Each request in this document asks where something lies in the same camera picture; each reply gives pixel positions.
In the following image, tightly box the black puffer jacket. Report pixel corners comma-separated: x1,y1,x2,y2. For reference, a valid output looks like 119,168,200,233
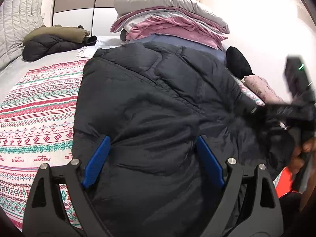
72,42,294,236

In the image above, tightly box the person right hand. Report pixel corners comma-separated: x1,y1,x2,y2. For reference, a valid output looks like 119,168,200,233
288,137,315,175

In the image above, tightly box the pink floral pillow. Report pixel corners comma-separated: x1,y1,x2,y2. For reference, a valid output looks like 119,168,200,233
242,75,285,104

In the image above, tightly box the black round cushion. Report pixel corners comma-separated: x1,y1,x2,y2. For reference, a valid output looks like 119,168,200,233
226,47,253,80

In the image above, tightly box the red green patterned blanket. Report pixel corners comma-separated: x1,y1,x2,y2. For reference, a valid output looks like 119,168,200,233
1,60,86,229

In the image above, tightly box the grey bed sheet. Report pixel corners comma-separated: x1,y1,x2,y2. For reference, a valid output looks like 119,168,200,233
1,36,122,101

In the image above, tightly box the pink folded bedding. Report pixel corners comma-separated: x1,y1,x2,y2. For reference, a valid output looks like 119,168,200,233
110,7,230,50

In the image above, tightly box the olive and navy folded jacket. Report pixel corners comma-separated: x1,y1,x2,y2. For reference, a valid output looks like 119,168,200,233
22,25,97,62

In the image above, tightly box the grey quilted headboard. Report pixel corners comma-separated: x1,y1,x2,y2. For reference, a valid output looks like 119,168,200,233
0,0,43,70

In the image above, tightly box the white wardrobe with dark trim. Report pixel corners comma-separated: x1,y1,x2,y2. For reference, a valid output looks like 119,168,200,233
51,0,117,36

